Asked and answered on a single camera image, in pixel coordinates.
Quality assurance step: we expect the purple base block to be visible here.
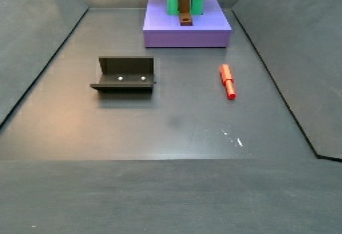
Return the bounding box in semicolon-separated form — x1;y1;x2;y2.
143;0;233;48

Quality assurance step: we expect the left green block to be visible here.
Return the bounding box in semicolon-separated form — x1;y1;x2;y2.
167;0;180;15

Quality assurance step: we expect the red peg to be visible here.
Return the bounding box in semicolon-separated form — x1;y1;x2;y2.
220;64;237;100

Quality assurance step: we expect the black angle fixture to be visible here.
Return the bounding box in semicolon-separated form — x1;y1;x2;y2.
90;56;155;92

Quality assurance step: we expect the brown L-shaped bracket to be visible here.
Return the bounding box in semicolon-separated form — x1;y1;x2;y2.
178;0;193;26

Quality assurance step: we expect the right green block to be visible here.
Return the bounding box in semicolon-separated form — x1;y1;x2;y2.
192;0;204;15

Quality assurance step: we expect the green block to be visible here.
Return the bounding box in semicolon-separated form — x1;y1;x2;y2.
167;0;180;15
192;0;204;15

